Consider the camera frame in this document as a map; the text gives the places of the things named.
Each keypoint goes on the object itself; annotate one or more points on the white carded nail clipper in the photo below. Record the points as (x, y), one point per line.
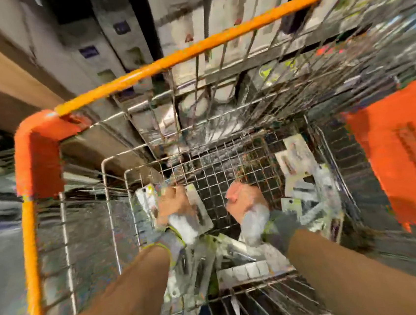
(201, 209)

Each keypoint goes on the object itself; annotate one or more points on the wooden post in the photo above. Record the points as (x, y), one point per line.
(0, 81)

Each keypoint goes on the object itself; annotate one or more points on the person's right forearm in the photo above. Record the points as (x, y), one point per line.
(376, 278)

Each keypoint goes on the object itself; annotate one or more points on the person's right hand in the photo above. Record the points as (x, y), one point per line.
(243, 196)

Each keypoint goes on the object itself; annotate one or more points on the person's left hand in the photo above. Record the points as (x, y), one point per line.
(172, 204)

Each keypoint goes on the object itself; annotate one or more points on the grey kitchenware shelf unit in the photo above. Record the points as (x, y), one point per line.
(93, 49)

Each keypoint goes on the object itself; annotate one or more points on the grey wrist tracker band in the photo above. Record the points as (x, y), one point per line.
(182, 228)
(279, 229)

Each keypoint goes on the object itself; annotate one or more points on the pile of packets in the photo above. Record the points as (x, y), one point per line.
(298, 168)

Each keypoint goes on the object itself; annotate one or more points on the person's left forearm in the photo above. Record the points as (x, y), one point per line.
(120, 305)

